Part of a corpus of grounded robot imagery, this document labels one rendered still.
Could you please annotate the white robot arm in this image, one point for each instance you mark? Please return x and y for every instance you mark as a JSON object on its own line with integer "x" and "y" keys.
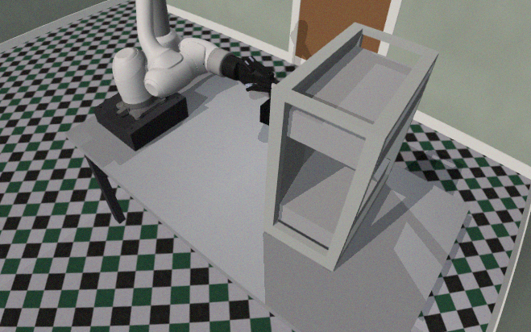
{"x": 173, "y": 61}

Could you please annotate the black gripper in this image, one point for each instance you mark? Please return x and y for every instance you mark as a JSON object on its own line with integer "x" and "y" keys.
{"x": 264, "y": 82}

